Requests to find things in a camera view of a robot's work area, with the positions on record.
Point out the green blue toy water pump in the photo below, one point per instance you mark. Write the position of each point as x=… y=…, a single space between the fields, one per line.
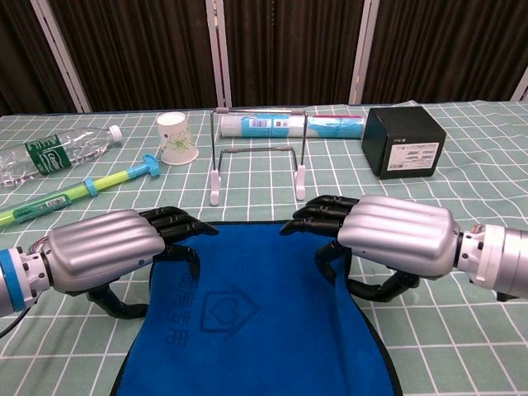
x=62 y=198

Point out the white partition frame post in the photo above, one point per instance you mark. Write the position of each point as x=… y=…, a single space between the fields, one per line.
x=218 y=53
x=521 y=84
x=62 y=57
x=363 y=53

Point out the green grid tablecloth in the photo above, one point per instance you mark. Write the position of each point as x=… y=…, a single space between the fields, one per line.
x=453 y=330

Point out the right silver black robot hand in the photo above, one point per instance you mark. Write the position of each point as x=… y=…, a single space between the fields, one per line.
x=396 y=235

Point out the white blue plastic bag roll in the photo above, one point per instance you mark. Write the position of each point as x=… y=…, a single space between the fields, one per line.
x=264 y=125

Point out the clear water bottle green label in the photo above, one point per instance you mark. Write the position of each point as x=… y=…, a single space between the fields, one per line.
x=45 y=156

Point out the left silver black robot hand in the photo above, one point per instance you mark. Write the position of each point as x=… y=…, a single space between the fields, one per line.
x=103 y=247

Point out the blue microfiber cloth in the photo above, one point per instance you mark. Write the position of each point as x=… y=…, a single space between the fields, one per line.
x=255 y=313

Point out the white paper cup floral print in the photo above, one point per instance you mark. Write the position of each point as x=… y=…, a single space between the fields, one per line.
x=175 y=140

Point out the black cardboard box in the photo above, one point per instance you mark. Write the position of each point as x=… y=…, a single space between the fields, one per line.
x=400 y=140

